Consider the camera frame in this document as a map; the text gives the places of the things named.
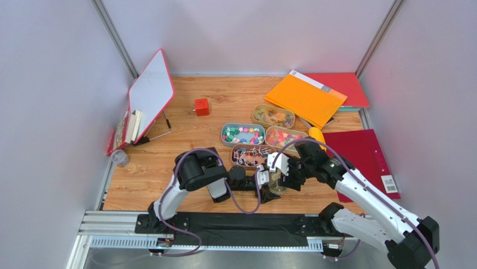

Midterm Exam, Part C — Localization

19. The gold round lid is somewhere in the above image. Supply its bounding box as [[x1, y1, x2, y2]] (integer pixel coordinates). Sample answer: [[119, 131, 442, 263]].
[[268, 173, 287, 195]]

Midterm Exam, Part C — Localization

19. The beige tray of star candies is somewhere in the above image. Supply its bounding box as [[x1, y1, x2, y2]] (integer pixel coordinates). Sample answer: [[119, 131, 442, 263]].
[[265, 126, 308, 151]]

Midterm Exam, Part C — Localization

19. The yellow plastic scoop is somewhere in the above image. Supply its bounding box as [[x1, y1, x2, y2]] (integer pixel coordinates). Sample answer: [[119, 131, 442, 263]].
[[308, 127, 326, 144]]

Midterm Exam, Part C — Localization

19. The grey tray of round candies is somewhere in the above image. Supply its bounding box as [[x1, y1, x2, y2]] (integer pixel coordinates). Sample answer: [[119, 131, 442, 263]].
[[220, 123, 265, 147]]

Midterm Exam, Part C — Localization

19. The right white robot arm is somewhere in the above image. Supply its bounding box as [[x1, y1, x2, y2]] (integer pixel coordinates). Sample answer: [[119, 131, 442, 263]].
[[268, 137, 439, 268]]

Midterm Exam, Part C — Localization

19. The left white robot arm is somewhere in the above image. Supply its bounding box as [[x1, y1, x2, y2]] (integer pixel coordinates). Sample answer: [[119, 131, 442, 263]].
[[148, 147, 283, 224]]

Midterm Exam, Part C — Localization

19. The beige tray of popsicle candies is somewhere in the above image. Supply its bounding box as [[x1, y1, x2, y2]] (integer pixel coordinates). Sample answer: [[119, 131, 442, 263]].
[[252, 104, 296, 129]]

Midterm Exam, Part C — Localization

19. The dark red folder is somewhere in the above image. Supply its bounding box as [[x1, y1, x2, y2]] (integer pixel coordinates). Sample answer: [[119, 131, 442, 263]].
[[324, 129, 401, 200]]

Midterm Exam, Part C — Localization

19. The orange folder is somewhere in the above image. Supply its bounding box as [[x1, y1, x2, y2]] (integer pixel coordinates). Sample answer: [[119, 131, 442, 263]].
[[265, 70, 347, 129]]

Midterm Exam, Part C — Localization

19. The teal book under folder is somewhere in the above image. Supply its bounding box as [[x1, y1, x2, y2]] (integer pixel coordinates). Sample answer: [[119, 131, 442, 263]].
[[338, 106, 361, 112]]

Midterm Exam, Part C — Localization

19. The red cube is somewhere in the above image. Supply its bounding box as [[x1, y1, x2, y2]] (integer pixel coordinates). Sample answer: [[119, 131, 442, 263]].
[[194, 98, 210, 117]]

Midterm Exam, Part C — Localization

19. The red folder at back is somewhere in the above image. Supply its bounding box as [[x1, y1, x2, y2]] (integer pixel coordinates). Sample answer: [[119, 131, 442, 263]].
[[305, 72, 371, 108]]

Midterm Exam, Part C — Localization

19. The metal board stand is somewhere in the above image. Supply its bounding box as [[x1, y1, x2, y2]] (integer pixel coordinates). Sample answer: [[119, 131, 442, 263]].
[[133, 110, 172, 146]]

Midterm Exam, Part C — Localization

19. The stack of books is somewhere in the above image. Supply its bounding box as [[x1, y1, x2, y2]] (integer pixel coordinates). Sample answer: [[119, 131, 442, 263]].
[[106, 109, 142, 156]]

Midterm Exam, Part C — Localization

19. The clear plastic cup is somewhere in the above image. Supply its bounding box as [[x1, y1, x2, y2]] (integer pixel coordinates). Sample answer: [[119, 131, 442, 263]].
[[110, 150, 130, 168]]

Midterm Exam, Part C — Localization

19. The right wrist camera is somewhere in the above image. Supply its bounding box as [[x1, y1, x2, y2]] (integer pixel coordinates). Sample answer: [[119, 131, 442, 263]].
[[266, 152, 289, 175]]

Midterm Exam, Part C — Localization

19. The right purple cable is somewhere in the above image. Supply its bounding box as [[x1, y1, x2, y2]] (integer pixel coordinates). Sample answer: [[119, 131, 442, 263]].
[[271, 138, 442, 269]]

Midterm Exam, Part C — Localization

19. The purple cable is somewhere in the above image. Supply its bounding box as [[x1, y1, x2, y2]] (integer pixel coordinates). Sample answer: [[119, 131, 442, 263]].
[[271, 138, 442, 269], [149, 148, 263, 257]]

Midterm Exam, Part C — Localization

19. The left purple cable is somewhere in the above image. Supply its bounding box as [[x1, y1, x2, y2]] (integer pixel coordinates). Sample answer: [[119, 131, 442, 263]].
[[149, 148, 263, 257]]

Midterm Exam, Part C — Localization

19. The white board with red frame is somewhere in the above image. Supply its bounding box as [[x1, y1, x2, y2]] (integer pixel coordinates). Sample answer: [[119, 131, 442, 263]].
[[129, 48, 175, 145]]

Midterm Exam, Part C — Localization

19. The aluminium rail frame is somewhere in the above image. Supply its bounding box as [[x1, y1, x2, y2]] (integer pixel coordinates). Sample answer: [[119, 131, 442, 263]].
[[67, 209, 425, 269]]

